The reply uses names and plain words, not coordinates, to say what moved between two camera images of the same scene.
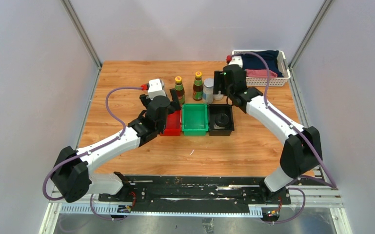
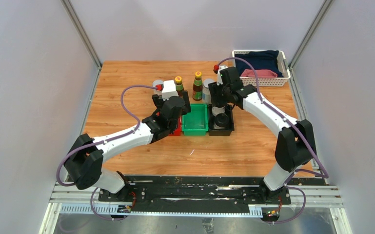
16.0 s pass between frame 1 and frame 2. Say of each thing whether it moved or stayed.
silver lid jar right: stayed
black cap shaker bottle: moved
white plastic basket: stayed
